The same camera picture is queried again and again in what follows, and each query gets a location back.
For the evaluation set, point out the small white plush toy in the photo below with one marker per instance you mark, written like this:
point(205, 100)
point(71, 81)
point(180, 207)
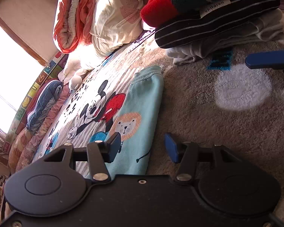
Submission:
point(75, 82)

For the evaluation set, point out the red green knit garment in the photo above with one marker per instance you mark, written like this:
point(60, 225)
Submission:
point(157, 12)

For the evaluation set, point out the teal child sweatshirt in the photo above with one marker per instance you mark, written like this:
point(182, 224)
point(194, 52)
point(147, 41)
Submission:
point(136, 122)

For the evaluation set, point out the Mickey Mouse plush blanket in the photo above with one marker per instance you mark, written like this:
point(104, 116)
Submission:
point(214, 101)

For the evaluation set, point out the colourful alphabet foam mat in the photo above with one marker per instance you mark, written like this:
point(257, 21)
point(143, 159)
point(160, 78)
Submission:
point(19, 122)

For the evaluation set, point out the wooden framed window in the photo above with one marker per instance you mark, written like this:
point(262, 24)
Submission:
point(19, 67)

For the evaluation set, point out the blue red folded quilt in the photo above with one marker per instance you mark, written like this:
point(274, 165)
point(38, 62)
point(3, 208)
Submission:
point(46, 100)

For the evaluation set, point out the pink floral quilt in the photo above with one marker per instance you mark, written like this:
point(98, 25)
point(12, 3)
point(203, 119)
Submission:
point(29, 151)

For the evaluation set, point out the grey white folded garments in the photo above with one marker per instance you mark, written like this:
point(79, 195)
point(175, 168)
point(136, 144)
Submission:
point(265, 28)

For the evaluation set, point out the white fluffy duvet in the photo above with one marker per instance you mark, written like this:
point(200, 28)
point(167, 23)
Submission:
point(81, 61)

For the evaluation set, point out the orange patterned pillow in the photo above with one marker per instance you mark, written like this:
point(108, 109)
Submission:
point(17, 148)

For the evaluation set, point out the coral white rolled quilt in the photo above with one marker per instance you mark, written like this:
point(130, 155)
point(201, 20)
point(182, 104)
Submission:
point(73, 21)

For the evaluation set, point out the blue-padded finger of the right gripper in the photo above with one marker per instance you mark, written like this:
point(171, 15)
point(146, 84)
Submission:
point(269, 59)

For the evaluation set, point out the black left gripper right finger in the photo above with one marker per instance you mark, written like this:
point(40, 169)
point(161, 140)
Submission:
point(185, 154)

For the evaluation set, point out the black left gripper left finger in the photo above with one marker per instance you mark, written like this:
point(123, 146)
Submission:
point(99, 153)

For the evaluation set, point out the black white striped garment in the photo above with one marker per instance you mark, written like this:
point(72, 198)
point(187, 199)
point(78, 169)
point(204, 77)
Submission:
point(214, 19)

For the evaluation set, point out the cream floral pillow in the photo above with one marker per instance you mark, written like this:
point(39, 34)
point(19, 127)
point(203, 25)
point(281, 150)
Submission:
point(115, 23)

